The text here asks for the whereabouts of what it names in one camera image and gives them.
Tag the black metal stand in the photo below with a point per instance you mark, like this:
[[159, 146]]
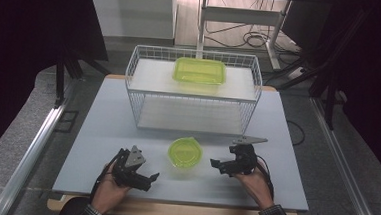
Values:
[[330, 79]]

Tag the aluminium rail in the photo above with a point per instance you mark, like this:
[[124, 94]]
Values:
[[340, 166], [32, 154]]

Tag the white metal desk frame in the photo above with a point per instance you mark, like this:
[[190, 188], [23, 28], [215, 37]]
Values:
[[241, 15]]

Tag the round container with green lid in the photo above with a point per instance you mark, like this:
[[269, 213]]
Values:
[[185, 152]]

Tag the white cabinet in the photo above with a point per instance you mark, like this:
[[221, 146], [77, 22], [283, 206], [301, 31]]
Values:
[[134, 12]]

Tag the black tripod stand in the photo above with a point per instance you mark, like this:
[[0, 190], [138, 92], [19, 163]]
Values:
[[60, 79]]

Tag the person's left hand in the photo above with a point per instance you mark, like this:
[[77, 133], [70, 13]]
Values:
[[108, 194]]

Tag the person's right hand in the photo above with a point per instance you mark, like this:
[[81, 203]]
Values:
[[260, 188]]

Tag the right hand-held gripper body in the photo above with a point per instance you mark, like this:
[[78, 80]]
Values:
[[245, 157]]

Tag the rectangular container with green lid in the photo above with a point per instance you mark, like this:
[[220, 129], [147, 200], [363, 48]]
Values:
[[199, 71]]

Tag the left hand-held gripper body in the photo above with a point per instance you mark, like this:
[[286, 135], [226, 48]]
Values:
[[131, 170]]

